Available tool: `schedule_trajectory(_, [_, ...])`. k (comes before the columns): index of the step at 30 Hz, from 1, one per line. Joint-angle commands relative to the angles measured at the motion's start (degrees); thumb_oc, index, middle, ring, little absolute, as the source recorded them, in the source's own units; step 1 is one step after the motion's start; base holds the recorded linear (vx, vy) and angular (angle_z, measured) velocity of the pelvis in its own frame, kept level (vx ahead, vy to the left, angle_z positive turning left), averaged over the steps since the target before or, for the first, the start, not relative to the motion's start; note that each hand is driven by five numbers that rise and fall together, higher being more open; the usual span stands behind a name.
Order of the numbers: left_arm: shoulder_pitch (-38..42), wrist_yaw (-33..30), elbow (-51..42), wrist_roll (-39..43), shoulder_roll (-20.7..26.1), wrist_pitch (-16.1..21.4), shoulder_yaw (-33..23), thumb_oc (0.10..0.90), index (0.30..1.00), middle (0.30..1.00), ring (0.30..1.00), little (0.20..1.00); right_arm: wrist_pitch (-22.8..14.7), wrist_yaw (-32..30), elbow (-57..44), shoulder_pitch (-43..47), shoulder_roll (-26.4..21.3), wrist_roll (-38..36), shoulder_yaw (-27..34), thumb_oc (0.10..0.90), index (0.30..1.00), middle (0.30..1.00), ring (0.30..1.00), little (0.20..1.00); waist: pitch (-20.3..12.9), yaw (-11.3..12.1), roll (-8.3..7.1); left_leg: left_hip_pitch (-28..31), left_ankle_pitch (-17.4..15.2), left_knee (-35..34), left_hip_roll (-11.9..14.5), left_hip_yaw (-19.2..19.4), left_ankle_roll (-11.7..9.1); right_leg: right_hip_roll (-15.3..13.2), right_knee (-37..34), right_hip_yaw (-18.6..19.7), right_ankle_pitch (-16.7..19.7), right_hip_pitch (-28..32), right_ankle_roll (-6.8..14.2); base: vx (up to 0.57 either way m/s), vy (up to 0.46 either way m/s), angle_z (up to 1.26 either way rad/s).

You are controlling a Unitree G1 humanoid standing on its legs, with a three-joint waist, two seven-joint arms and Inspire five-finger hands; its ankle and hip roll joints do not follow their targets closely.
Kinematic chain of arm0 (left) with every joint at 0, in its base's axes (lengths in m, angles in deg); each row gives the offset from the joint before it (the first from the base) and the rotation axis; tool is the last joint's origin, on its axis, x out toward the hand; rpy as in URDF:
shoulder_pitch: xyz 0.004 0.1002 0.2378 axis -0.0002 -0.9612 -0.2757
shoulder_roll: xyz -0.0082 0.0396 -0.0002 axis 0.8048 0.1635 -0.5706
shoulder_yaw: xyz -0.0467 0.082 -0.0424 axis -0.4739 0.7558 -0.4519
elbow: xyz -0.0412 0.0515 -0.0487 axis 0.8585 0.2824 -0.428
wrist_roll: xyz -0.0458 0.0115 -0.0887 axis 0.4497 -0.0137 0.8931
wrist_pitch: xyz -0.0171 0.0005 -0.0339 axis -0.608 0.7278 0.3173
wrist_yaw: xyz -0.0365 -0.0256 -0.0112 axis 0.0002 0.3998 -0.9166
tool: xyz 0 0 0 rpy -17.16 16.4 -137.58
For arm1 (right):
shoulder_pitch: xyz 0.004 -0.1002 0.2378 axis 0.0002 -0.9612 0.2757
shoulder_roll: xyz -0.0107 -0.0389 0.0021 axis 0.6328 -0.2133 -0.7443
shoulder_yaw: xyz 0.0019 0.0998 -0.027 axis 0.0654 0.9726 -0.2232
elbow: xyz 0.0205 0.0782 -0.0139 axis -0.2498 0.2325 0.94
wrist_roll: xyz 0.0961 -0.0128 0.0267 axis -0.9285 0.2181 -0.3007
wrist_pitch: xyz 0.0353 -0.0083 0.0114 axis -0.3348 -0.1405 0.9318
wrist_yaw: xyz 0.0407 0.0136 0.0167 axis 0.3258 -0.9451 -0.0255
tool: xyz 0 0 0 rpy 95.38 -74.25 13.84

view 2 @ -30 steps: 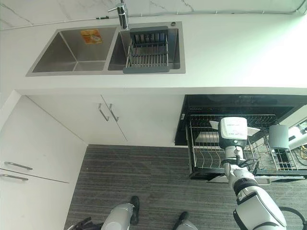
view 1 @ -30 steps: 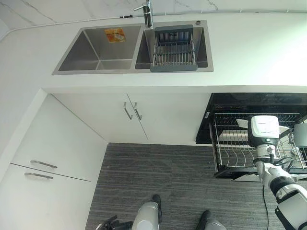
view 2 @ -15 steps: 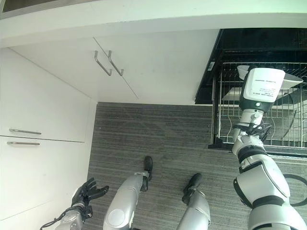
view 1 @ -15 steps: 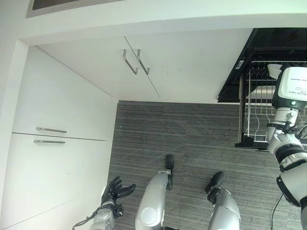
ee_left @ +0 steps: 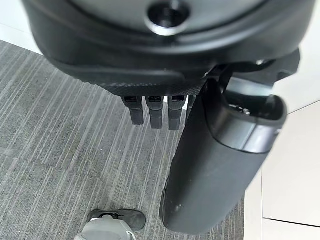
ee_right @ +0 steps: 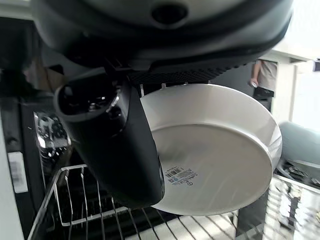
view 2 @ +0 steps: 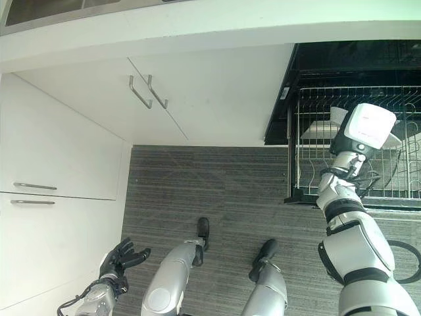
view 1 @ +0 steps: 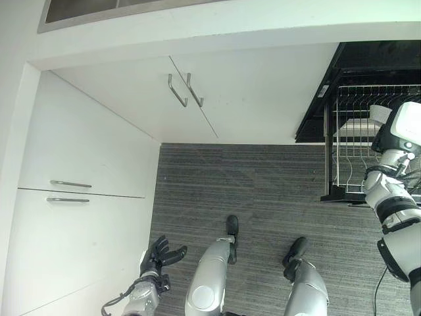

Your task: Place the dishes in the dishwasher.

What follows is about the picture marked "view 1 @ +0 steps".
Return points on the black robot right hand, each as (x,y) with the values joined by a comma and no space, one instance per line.
(406,125)

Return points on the stainless steel sink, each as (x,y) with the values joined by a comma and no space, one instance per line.
(98,8)

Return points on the dark robot left foot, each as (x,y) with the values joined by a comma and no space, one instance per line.
(232,225)

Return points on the white drawer front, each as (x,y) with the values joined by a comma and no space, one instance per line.
(75,250)
(85,141)

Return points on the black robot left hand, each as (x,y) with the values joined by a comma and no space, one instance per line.
(154,258)

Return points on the black dishwasher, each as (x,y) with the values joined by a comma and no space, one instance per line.
(361,56)

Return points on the silver robot right leg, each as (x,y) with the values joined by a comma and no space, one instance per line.
(306,286)

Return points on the white cup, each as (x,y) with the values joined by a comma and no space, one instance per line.
(378,112)

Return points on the white dishwasher sticker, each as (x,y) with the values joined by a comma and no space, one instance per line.
(323,91)

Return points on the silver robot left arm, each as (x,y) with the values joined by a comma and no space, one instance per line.
(143,296)

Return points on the dark robot foot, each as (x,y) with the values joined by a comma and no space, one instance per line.
(232,225)
(296,247)

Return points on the dark robot right foot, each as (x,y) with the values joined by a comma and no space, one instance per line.
(296,247)

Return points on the white cabinet door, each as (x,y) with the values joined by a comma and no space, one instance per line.
(256,95)
(131,98)

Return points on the silver robot leg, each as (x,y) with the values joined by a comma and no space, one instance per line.
(306,286)
(208,279)

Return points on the silver robot left leg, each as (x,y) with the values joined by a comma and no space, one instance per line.
(208,279)

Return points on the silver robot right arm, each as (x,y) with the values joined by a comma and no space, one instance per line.
(383,191)

